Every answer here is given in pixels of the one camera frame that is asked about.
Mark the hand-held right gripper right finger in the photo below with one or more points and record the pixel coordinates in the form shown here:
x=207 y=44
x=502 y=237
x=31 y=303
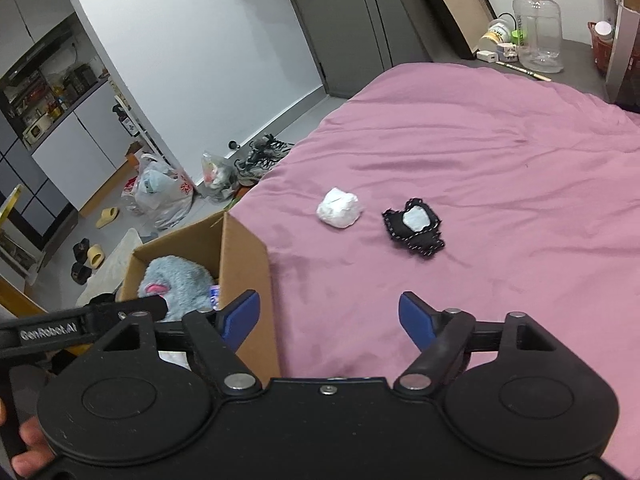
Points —
x=412 y=319

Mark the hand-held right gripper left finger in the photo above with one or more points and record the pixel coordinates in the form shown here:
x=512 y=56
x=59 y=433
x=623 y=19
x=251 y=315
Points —
x=242 y=314

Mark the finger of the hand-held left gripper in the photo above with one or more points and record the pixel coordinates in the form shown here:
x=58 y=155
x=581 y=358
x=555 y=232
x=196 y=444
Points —
x=150 y=306

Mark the blue tissue pack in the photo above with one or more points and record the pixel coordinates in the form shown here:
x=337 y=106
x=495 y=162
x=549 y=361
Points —
x=216 y=297

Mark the grey fluffy plush slipper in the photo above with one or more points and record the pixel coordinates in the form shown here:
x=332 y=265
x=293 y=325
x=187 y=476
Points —
x=177 y=275

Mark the brown cardboard box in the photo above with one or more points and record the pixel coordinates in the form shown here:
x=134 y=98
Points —
x=245 y=260

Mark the black beaded pouch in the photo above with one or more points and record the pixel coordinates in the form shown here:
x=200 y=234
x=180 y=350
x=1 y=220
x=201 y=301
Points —
x=412 y=232

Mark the person's left hand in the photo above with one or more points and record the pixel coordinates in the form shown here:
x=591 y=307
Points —
x=35 y=452

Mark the round white yellow-edged table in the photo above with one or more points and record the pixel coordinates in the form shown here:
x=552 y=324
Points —
x=20 y=300

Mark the black cloth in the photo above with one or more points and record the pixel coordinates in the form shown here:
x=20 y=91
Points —
x=104 y=299

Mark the black slipper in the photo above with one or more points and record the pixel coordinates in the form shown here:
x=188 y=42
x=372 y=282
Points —
x=81 y=273
x=81 y=248

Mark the yellow slipper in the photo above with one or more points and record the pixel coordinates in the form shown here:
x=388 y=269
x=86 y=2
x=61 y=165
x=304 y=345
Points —
x=107 y=217
x=95 y=256

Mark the white plastic shopping bag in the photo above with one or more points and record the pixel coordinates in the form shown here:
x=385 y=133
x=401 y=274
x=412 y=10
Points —
x=160 y=192

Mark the clear plastic trash bag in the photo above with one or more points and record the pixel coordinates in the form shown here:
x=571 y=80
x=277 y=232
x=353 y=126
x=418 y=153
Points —
x=219 y=175

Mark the pair of grey sneakers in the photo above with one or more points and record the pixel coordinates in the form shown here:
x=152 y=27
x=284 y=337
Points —
x=262 y=160

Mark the grey white kitchen cabinet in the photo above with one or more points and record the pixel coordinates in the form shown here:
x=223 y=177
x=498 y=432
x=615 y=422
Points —
x=75 y=145

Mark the black spray bottle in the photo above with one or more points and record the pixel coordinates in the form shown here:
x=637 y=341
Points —
x=125 y=122

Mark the pink bed sheet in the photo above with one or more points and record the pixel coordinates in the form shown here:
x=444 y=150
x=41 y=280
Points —
x=450 y=135

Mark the white charger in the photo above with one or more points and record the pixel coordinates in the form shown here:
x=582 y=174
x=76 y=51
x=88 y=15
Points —
x=486 y=56

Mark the white plug adapter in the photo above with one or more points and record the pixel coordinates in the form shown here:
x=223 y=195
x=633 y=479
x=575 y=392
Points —
x=508 y=52

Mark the grey door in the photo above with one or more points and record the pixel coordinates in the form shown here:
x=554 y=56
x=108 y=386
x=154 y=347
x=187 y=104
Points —
x=360 y=25

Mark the large clear water bottle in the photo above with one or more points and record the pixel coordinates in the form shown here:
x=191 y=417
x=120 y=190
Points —
x=537 y=25

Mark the dark framed wooden board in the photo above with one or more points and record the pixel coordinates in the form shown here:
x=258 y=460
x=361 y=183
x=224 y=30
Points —
x=450 y=0

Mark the white desk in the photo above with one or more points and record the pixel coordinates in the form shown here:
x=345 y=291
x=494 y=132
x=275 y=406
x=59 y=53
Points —
x=622 y=50

